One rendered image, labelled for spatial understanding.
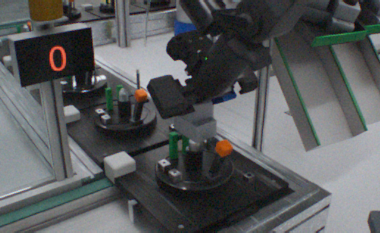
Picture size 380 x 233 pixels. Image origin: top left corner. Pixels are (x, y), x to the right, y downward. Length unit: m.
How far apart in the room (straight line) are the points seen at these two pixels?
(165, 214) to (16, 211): 0.26
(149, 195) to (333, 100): 0.43
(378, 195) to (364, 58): 0.32
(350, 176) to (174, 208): 0.48
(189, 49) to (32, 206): 0.38
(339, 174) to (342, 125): 0.16
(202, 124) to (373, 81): 0.49
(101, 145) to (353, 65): 0.59
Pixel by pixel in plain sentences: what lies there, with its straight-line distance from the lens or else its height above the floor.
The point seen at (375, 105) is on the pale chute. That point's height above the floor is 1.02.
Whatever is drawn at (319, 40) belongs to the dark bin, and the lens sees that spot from 0.76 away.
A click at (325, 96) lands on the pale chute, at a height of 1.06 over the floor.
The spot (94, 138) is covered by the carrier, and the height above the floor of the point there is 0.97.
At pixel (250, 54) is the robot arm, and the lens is 0.56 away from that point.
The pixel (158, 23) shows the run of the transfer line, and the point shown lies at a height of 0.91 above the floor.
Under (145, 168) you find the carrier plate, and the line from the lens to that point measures 0.79.
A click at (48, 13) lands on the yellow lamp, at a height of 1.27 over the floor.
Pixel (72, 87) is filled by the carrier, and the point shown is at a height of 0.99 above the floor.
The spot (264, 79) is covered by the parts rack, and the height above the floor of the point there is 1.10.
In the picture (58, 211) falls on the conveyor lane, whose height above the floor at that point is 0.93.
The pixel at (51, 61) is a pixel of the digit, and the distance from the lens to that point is 0.66.
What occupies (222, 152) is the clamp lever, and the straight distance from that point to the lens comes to 0.66.
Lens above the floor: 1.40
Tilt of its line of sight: 26 degrees down
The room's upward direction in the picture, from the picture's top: straight up
